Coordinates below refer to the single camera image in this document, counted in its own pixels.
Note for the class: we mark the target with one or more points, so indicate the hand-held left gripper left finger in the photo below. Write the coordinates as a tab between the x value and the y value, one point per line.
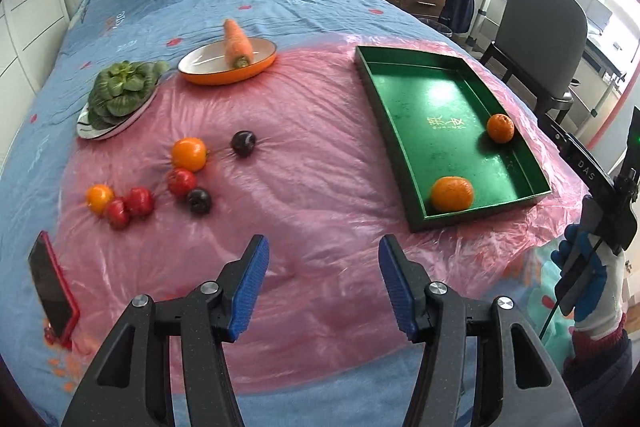
252	287

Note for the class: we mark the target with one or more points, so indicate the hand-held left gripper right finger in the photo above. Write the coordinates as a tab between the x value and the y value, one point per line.
397	287

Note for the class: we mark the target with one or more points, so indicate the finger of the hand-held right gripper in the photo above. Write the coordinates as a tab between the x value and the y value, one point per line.
556	128

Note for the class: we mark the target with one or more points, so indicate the green tray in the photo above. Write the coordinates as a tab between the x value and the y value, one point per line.
440	97

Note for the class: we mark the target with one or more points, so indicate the red apple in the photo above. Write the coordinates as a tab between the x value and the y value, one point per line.
139	202
117	214
181	183

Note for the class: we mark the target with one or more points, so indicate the large smooth orange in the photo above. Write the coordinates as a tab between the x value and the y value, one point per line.
189	154

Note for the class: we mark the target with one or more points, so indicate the person's right forearm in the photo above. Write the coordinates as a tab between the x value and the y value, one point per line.
605	367

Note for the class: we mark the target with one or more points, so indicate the person's right hand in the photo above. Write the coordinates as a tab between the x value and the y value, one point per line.
602	287

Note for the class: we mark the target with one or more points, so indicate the rough-skinned orange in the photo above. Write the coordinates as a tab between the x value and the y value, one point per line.
452	194
500	128

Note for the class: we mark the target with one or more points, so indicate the grey chair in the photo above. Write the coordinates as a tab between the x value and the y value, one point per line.
545	32

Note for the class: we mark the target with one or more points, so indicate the dark plum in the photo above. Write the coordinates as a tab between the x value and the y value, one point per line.
199	201
243	143

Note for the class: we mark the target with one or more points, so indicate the pink plastic sheet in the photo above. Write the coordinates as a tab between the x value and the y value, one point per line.
310	167

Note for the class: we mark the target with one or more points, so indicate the black tote bag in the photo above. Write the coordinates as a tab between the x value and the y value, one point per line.
457	7

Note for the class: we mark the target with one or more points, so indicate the small smooth orange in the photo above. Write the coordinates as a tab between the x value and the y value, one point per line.
99	198

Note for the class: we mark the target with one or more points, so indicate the phone with red case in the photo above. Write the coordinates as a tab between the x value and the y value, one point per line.
52	289

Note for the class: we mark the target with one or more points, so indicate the white patterned plate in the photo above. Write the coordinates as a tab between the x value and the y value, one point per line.
100	133

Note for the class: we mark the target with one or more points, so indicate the orange oval dish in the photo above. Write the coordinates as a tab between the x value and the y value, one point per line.
210	59

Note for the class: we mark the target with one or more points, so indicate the bok choy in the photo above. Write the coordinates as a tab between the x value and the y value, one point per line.
125	89

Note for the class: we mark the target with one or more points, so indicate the carrot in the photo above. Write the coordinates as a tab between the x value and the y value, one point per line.
236	42

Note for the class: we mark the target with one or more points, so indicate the white wardrobe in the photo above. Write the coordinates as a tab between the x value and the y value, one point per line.
30	32

